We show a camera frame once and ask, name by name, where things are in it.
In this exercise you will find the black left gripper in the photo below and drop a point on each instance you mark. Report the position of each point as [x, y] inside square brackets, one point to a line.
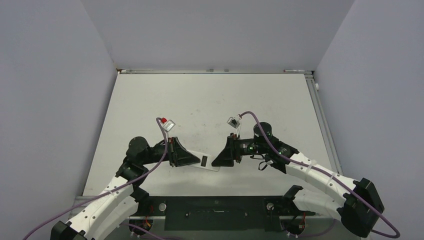
[177, 155]

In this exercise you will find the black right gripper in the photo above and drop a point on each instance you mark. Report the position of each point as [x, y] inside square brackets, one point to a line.
[231, 152]

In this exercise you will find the white remote control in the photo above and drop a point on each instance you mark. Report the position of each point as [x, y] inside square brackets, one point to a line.
[205, 161]

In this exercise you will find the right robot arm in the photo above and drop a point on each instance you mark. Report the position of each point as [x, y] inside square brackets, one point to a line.
[355, 203]

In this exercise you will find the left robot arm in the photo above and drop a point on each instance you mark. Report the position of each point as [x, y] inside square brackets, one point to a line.
[122, 195]

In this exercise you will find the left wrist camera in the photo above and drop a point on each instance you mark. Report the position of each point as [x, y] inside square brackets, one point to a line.
[167, 124]

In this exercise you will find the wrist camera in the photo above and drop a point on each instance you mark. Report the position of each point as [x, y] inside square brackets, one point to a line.
[167, 124]
[234, 121]

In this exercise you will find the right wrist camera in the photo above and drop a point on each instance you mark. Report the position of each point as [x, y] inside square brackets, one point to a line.
[234, 121]

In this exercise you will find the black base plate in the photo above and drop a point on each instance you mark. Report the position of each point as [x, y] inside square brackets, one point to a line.
[219, 213]

